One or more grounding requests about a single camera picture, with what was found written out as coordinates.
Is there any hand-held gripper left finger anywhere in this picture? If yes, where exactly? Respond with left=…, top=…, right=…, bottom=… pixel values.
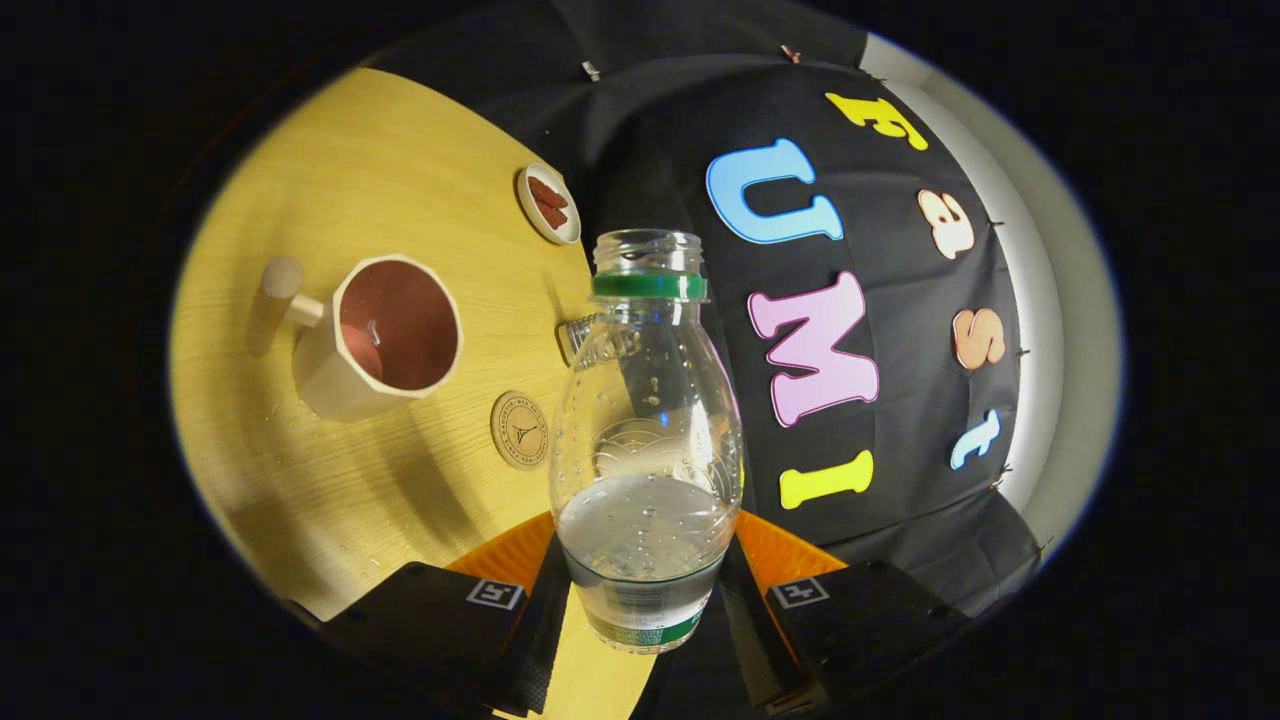
left=290, top=512, right=574, bottom=719

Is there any wooden table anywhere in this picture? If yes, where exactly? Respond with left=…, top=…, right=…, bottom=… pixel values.
left=170, top=68, right=656, bottom=720

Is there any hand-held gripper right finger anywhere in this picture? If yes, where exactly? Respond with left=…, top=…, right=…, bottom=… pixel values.
left=720, top=510, right=971, bottom=717

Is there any small round beige plate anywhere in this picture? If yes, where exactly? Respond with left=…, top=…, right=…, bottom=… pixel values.
left=516, top=163, right=583, bottom=246

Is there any beige cup wooden handle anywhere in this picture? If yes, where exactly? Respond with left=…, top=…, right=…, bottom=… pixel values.
left=245, top=253, right=464, bottom=423

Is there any clear plastic bottle green label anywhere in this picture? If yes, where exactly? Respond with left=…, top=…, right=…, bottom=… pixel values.
left=548, top=229, right=746, bottom=656

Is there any round wooden coaster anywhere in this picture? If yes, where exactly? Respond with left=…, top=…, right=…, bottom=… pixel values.
left=490, top=390, right=551, bottom=471

